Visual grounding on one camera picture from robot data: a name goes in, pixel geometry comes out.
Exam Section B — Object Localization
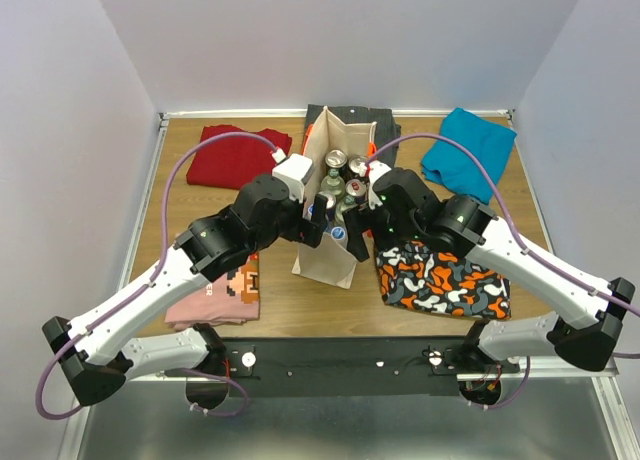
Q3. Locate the beige canvas tote bag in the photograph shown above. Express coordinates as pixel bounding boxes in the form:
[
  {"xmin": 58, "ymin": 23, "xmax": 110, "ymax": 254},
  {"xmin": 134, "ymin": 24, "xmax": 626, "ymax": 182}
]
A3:
[{"xmin": 292, "ymin": 106, "xmax": 376, "ymax": 289}]

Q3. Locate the blue cap bottle front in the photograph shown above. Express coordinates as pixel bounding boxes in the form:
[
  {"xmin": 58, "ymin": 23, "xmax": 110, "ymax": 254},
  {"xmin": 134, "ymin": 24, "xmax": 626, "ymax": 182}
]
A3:
[{"xmin": 330, "ymin": 226, "xmax": 348, "ymax": 248}]

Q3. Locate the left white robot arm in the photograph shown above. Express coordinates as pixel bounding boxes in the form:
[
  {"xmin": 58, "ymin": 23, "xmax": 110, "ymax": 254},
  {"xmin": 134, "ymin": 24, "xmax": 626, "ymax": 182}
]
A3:
[{"xmin": 42, "ymin": 174, "xmax": 327, "ymax": 407}]

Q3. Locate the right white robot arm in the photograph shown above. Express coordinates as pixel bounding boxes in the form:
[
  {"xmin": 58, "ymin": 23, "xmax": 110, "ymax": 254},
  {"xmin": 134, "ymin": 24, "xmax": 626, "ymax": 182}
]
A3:
[{"xmin": 344, "ymin": 168, "xmax": 635, "ymax": 372}]

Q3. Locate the red top can right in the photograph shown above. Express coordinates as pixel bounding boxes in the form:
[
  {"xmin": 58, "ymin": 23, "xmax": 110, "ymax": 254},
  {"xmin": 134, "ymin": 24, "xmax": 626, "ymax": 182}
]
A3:
[{"xmin": 345, "ymin": 179, "xmax": 367, "ymax": 205}]

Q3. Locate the orange camouflage folded garment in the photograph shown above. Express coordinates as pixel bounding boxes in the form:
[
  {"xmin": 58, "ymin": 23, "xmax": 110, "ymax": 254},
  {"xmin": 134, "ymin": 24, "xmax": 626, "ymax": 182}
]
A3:
[{"xmin": 375, "ymin": 241, "xmax": 511, "ymax": 320}]

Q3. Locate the silver top can right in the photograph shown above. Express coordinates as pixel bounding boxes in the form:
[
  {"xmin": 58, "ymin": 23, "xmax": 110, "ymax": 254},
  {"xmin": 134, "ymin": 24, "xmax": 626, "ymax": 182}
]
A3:
[{"xmin": 348, "ymin": 155, "xmax": 369, "ymax": 183}]

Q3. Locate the folded red shirt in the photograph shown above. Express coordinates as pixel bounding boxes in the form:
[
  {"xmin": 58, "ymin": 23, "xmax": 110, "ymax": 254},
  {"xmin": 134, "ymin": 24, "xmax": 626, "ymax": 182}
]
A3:
[{"xmin": 186, "ymin": 135, "xmax": 275, "ymax": 190}]

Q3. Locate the folded teal shirt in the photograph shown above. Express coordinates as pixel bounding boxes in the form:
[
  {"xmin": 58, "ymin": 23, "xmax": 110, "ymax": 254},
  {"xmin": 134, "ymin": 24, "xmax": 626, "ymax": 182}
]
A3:
[{"xmin": 419, "ymin": 107, "xmax": 518, "ymax": 206}]

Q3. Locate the folded pink graphic shirt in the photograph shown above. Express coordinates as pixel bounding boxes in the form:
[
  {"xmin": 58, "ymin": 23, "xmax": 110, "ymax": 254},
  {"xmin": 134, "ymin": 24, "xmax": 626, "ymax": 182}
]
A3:
[{"xmin": 164, "ymin": 253, "xmax": 260, "ymax": 330}]

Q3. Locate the folded dark grey garment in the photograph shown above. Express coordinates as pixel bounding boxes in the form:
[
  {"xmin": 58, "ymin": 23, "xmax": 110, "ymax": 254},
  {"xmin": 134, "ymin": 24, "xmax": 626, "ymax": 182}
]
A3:
[{"xmin": 304, "ymin": 104, "xmax": 401, "ymax": 168}]

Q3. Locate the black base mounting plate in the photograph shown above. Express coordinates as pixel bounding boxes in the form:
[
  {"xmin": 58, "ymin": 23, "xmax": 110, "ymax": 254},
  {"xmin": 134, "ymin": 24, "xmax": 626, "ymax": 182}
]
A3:
[{"xmin": 224, "ymin": 336, "xmax": 491, "ymax": 398}]

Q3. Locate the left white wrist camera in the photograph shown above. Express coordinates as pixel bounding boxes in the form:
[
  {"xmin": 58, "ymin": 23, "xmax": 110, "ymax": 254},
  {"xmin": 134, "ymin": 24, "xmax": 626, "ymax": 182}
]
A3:
[{"xmin": 271, "ymin": 150, "xmax": 314, "ymax": 203}]

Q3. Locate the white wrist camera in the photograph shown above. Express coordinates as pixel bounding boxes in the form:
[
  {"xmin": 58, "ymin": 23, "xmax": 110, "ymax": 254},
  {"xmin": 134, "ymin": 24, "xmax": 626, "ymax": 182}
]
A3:
[
  {"xmin": 367, "ymin": 160, "xmax": 392, "ymax": 186},
  {"xmin": 271, "ymin": 150, "xmax": 314, "ymax": 203}
]

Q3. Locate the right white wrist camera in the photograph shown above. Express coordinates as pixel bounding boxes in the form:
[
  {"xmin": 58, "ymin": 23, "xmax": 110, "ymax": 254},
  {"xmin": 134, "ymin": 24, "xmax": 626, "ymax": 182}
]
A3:
[{"xmin": 367, "ymin": 160, "xmax": 392, "ymax": 186}]

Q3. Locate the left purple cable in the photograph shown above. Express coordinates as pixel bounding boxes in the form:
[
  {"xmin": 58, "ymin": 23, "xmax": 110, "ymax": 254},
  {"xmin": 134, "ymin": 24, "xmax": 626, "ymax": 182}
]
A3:
[{"xmin": 33, "ymin": 131, "xmax": 281, "ymax": 421}]

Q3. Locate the aluminium table frame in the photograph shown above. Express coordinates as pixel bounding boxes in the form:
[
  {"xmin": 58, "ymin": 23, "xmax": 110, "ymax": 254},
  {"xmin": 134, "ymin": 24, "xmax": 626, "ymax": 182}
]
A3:
[{"xmin": 60, "ymin": 118, "xmax": 638, "ymax": 459}]

